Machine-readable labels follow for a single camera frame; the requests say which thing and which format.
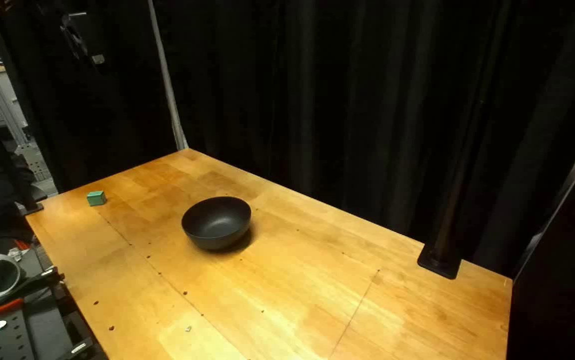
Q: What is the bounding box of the black bowl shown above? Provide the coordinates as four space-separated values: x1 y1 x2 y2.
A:
181 196 253 252

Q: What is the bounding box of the white pole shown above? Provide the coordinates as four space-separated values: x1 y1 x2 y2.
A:
147 0 189 151

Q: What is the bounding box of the black clamp foot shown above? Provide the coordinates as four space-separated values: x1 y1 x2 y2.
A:
19 184 48 216

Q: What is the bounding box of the black curtain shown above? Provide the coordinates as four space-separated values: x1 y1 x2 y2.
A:
0 0 575 279

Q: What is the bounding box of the aluminium frame rack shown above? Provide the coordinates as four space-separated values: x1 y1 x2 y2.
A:
0 54 52 182

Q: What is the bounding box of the black handled tool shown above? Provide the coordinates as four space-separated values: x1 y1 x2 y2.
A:
0 267 65 307

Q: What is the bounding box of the metal frame bar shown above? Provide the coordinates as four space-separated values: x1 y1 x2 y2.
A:
511 104 575 281

